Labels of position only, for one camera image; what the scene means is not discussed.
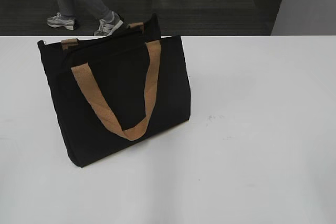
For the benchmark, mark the black tote bag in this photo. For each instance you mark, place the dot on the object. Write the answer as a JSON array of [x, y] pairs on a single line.
[[119, 64]]

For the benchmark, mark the grey white right sneaker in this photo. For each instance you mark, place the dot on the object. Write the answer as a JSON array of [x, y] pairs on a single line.
[[108, 25]]

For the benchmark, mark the grey white sneaker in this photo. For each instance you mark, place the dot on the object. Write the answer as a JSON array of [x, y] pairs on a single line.
[[108, 25], [59, 20]]

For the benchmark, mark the grey white left sneaker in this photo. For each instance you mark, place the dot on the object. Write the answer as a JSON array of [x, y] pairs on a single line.
[[59, 20]]

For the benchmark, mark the tan front bag handle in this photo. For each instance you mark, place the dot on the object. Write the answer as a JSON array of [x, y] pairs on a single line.
[[89, 88]]

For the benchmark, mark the tan bag handle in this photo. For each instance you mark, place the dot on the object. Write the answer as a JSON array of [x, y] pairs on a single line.
[[89, 88], [74, 42]]

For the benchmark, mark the tan rear bag handle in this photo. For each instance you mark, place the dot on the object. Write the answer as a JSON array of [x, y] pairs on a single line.
[[74, 42]]

